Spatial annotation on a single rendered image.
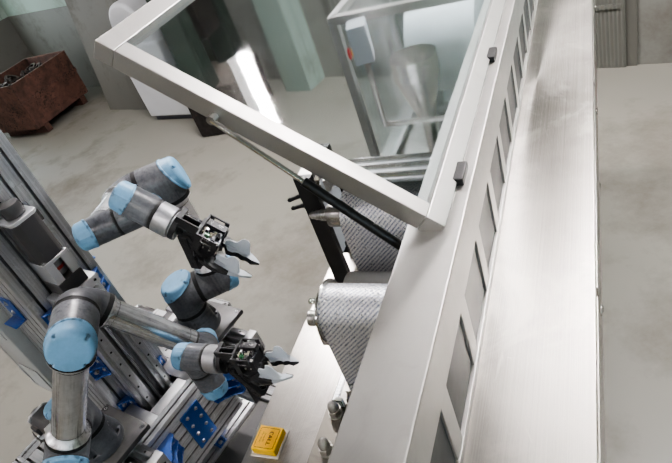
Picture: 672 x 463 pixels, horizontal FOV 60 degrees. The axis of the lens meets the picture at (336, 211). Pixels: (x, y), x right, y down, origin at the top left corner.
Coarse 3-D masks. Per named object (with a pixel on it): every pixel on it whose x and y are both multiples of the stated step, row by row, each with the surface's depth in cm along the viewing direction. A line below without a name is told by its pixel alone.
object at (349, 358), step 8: (336, 352) 135; (344, 352) 134; (352, 352) 133; (360, 352) 132; (336, 360) 137; (344, 360) 136; (352, 360) 135; (360, 360) 134; (344, 368) 138; (352, 368) 137; (344, 376) 141; (352, 376) 140
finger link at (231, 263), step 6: (216, 258) 134; (222, 258) 133; (228, 258) 132; (234, 258) 131; (222, 264) 134; (228, 264) 133; (234, 264) 132; (228, 270) 133; (234, 270) 134; (240, 270) 135; (234, 276) 134; (240, 276) 134; (246, 276) 134
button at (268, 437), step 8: (264, 432) 155; (272, 432) 154; (280, 432) 153; (256, 440) 153; (264, 440) 153; (272, 440) 152; (280, 440) 152; (256, 448) 151; (264, 448) 151; (272, 448) 150
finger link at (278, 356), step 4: (276, 348) 148; (280, 348) 147; (268, 352) 149; (272, 352) 149; (276, 352) 148; (280, 352) 148; (284, 352) 148; (268, 356) 150; (272, 356) 150; (276, 356) 149; (280, 356) 149; (284, 356) 149; (288, 356) 148; (292, 356) 149; (272, 360) 150; (276, 360) 149; (280, 360) 149; (284, 360) 148; (288, 360) 148; (292, 360) 148; (296, 360) 147; (272, 364) 150; (276, 364) 150; (280, 364) 150; (284, 364) 149; (288, 364) 149; (292, 364) 148
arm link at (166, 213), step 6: (162, 204) 133; (168, 204) 134; (162, 210) 132; (168, 210) 132; (174, 210) 133; (180, 210) 135; (156, 216) 131; (162, 216) 131; (168, 216) 131; (174, 216) 132; (150, 222) 131; (156, 222) 131; (162, 222) 131; (168, 222) 131; (150, 228) 133; (156, 228) 132; (162, 228) 132; (168, 228) 132; (162, 234) 133
